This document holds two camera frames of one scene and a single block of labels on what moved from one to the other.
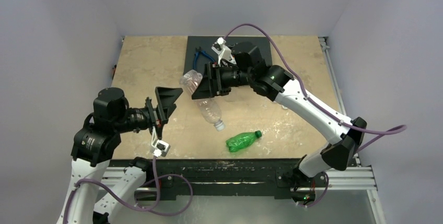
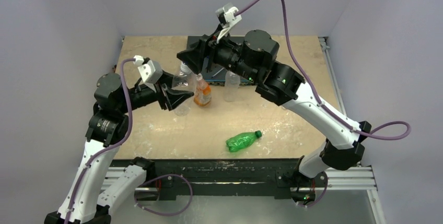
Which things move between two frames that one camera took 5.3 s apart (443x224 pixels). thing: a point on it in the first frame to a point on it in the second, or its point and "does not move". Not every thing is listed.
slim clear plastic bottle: [209, 108] to [185, 80]
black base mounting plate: [172, 179] does not move
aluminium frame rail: [339, 179] does not move
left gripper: [165, 97] to [171, 97]
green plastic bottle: [241, 140] does not move
